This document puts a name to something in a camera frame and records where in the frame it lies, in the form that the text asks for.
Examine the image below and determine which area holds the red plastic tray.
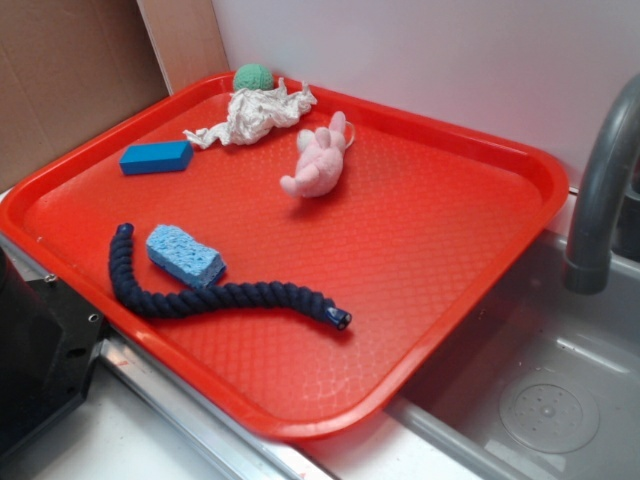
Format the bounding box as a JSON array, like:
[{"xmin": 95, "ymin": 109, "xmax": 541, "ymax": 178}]
[{"xmin": 1, "ymin": 74, "xmax": 569, "ymax": 441}]

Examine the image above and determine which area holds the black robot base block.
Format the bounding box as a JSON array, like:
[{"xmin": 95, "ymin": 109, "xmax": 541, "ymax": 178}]
[{"xmin": 1, "ymin": 253, "xmax": 104, "ymax": 461}]

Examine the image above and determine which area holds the brown cardboard panel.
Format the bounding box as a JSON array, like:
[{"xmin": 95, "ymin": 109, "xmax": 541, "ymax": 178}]
[{"xmin": 1, "ymin": 1, "xmax": 168, "ymax": 190}]

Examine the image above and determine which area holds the light blue sponge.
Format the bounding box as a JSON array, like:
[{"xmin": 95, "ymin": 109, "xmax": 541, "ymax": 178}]
[{"xmin": 146, "ymin": 225, "xmax": 227, "ymax": 289}]

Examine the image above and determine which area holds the green knitted ball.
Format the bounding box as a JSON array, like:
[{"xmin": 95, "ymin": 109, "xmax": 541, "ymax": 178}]
[{"xmin": 233, "ymin": 63, "xmax": 275, "ymax": 91}]

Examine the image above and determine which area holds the blue rectangular block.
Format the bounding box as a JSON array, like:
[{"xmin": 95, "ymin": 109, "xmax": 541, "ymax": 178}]
[{"xmin": 119, "ymin": 141, "xmax": 194, "ymax": 175}]

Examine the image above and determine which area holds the grey curved faucet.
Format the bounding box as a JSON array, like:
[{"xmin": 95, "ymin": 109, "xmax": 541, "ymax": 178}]
[{"xmin": 563, "ymin": 76, "xmax": 639, "ymax": 295}]

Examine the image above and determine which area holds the dark blue twisted rope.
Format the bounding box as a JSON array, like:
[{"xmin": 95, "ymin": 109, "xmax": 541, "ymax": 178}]
[{"xmin": 108, "ymin": 222, "xmax": 353, "ymax": 335}]

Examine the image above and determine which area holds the grey plastic sink basin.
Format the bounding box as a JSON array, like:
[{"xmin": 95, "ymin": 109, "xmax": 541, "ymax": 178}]
[{"xmin": 388, "ymin": 233, "xmax": 639, "ymax": 479}]

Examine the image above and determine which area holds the light wooden board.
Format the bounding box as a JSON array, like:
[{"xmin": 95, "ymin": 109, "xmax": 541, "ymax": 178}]
[{"xmin": 137, "ymin": 0, "xmax": 229, "ymax": 94}]

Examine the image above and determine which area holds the crumpled white paper towel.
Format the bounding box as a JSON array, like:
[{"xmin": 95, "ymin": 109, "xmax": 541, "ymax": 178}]
[{"xmin": 183, "ymin": 77, "xmax": 318, "ymax": 150}]

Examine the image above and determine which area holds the pink plush bunny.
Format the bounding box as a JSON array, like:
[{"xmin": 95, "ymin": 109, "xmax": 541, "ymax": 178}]
[{"xmin": 280, "ymin": 111, "xmax": 350, "ymax": 198}]

